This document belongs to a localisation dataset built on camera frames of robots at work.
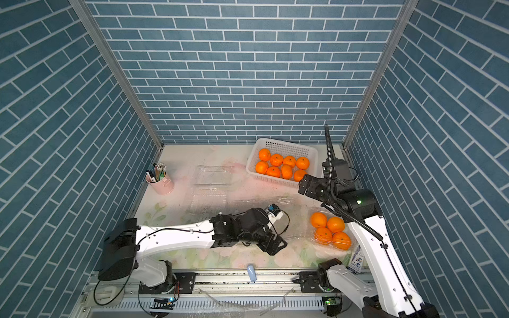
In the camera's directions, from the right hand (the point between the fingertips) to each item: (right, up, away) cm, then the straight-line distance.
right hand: (311, 186), depth 70 cm
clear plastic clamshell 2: (-1, -20, +17) cm, 26 cm away
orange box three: (-10, +10, +38) cm, 41 cm away
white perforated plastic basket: (-5, +17, +41) cm, 44 cm away
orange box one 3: (+7, -16, +15) cm, 23 cm away
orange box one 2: (+1, +2, +32) cm, 32 cm away
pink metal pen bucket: (-65, -3, +24) cm, 69 cm away
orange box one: (-17, +13, +39) cm, 44 cm away
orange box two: (-18, +6, +34) cm, 39 cm away
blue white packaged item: (+21, -32, +9) cm, 39 cm away
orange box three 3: (+8, -21, +11) cm, 25 cm away
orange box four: (+4, +8, +36) cm, 37 cm away
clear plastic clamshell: (-44, -2, +32) cm, 55 cm away
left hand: (-10, -21, 0) cm, 23 cm away
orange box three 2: (-12, +4, +32) cm, 34 cm away
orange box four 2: (-5, +4, +32) cm, 33 cm away
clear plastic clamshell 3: (+10, -27, +13) cm, 32 cm away
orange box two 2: (-3, +10, +38) cm, 40 cm away
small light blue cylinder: (-21, -34, +5) cm, 40 cm away
